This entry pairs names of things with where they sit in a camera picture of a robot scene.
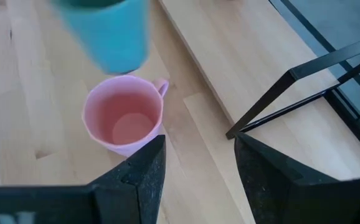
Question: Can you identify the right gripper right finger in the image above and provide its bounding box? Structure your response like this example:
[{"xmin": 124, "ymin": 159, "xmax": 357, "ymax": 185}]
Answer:
[{"xmin": 234, "ymin": 132, "xmax": 360, "ymax": 224}]

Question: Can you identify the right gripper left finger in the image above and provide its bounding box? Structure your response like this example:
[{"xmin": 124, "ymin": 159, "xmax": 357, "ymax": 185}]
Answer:
[{"xmin": 0, "ymin": 134, "xmax": 167, "ymax": 224}]

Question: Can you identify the plain pink mug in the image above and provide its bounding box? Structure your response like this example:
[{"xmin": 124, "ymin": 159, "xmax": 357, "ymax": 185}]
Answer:
[{"xmin": 82, "ymin": 74, "xmax": 170, "ymax": 157}]

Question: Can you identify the teal mug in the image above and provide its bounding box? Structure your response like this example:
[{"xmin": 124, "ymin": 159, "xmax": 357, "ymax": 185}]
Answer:
[{"xmin": 50, "ymin": 0, "xmax": 151, "ymax": 75}]

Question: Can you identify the black aluminium table frame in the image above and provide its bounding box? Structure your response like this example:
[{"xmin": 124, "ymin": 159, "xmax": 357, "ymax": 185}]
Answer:
[{"xmin": 268, "ymin": 0, "xmax": 360, "ymax": 164}]

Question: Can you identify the wooden shelf with black frame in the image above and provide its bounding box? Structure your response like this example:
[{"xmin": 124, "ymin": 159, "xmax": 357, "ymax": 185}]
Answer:
[{"xmin": 158, "ymin": 0, "xmax": 360, "ymax": 181}]

